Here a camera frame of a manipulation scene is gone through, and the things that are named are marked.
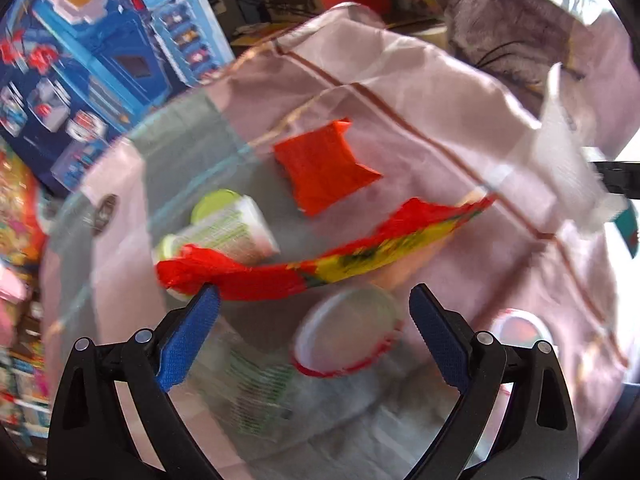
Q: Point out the orange wrapper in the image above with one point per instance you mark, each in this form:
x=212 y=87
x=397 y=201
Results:
x=320 y=170

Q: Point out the pink plaid cloth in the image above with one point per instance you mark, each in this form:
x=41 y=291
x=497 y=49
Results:
x=450 y=135

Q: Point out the clear packaging green print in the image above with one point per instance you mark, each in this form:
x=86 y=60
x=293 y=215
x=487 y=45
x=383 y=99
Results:
x=260 y=390

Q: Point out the red snack wrapper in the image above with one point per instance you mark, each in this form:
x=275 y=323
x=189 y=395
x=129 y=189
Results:
x=260 y=276

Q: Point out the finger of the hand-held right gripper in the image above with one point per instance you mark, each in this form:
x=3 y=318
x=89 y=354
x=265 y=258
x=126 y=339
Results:
x=620 y=176

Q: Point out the brown and pink draped cloth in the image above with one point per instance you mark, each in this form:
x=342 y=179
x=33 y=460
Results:
x=500 y=10

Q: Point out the white round container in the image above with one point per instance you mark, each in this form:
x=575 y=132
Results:
x=525 y=332

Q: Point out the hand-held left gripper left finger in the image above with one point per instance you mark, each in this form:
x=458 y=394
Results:
x=187 y=340

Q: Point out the white green supplement bottle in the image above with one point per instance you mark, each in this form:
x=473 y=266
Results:
x=235 y=230

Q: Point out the blue toy box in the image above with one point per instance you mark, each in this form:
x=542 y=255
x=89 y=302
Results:
x=100 y=60

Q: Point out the white tissue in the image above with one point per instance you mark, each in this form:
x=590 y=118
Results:
x=565 y=160

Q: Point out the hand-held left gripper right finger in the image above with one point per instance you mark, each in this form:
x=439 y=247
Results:
x=440 y=340

